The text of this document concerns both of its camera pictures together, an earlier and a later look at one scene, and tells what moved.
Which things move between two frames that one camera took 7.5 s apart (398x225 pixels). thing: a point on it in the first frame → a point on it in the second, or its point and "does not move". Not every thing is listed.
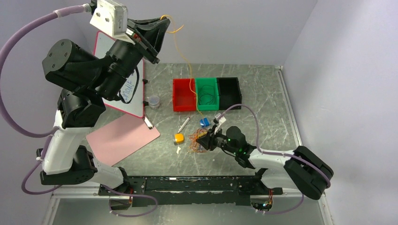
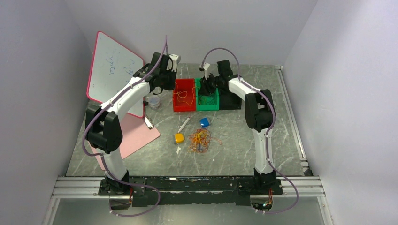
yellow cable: x=174 y=31 → x=178 y=94
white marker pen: x=183 y=124 does not move
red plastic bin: x=184 y=98 does not move
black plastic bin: x=229 y=93 does not move
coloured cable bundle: x=195 y=146 does not move
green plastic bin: x=207 y=93 does not move
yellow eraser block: x=179 y=138 does not move
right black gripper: x=208 y=141 → x=204 y=85
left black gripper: x=149 y=35 → x=172 y=86
